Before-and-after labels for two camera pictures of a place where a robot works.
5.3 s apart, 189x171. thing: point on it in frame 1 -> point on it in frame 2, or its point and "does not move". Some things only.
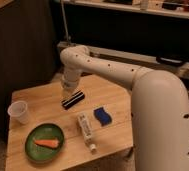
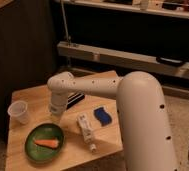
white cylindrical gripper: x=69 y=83 -> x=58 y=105
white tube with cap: x=86 y=129 does not move
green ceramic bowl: x=44 y=142 does not move
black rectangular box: x=73 y=99 does not move
